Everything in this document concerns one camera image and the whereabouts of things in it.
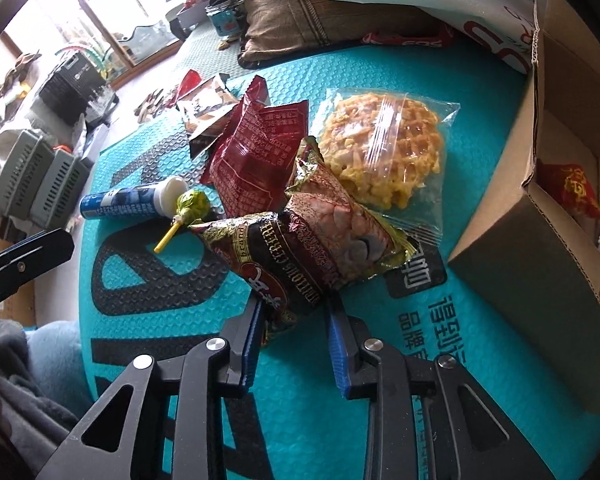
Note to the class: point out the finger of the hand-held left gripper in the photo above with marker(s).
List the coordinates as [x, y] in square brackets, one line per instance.
[30, 264]
[40, 237]

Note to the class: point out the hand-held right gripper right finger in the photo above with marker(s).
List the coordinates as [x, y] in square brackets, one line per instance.
[337, 355]

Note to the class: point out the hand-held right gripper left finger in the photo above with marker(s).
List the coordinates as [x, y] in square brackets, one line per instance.
[254, 330]

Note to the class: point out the dark brown snack packet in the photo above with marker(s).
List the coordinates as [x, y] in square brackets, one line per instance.
[270, 260]

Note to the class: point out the brown cardboard box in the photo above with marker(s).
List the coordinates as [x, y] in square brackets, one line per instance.
[530, 285]

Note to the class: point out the yellow pastry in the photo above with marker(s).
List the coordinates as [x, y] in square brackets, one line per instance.
[380, 150]

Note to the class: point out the brown wafer packet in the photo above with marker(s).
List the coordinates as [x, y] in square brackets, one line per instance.
[205, 105]

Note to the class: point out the blue white tablet tube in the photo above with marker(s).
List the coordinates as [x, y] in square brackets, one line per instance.
[125, 200]

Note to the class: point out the blue-grey cloth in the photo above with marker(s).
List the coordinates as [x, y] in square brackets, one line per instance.
[55, 360]

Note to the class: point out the gold shrimp print snack packet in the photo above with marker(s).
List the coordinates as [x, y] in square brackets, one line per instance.
[340, 220]

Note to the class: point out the grey fleece blanket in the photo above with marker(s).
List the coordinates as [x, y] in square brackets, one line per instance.
[10, 400]

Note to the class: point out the green wrapped lollipop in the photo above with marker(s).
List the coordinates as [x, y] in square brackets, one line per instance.
[190, 207]

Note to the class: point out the black plastic crate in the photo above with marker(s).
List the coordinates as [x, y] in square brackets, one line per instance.
[70, 85]

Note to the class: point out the dark red snack packet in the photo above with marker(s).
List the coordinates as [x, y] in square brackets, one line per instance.
[255, 155]

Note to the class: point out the clear red mixed snack packet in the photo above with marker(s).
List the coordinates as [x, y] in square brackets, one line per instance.
[155, 100]

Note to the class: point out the teal bubble mailer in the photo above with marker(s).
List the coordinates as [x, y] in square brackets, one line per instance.
[480, 160]

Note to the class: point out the white open box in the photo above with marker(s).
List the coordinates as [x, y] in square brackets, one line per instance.
[180, 20]

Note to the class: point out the blue tin jar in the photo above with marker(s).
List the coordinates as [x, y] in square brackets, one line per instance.
[225, 20]

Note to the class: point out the brown striped cushion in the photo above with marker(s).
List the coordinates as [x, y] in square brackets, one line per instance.
[305, 20]

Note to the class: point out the red white wrapper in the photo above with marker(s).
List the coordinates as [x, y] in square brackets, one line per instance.
[405, 39]

